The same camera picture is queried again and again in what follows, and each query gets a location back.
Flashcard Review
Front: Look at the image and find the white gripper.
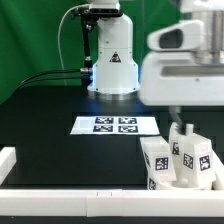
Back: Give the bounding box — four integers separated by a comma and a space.
139, 52, 224, 127

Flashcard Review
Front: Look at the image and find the white round stool seat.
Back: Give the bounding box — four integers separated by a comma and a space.
147, 176, 212, 190

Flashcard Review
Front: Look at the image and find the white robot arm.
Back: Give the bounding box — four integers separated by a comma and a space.
87, 0, 224, 117

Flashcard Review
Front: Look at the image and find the white marker sheet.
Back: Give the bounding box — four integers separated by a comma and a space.
70, 116, 160, 136

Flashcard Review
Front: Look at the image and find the green backdrop curtain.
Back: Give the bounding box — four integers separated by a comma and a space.
0, 0, 180, 104

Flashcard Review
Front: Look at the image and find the black cable upper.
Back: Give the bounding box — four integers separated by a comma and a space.
16, 68, 92, 91

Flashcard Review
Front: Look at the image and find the black cable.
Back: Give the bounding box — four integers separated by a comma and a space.
16, 68, 92, 91
16, 77, 92, 93

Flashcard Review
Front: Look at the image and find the black camera stand pole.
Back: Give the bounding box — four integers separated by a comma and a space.
81, 16, 96, 87

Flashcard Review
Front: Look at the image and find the white front barrier wall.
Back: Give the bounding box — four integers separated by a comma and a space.
0, 189, 224, 217

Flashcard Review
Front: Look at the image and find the black cable lower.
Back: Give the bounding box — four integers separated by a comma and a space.
16, 77, 92, 93

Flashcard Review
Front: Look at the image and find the black camera on stand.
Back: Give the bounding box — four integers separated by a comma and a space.
80, 3, 122, 17

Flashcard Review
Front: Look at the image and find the grey camera cable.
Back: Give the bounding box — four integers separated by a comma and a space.
56, 4, 90, 87

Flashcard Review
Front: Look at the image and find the white left barrier wall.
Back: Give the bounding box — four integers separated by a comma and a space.
0, 147, 17, 185

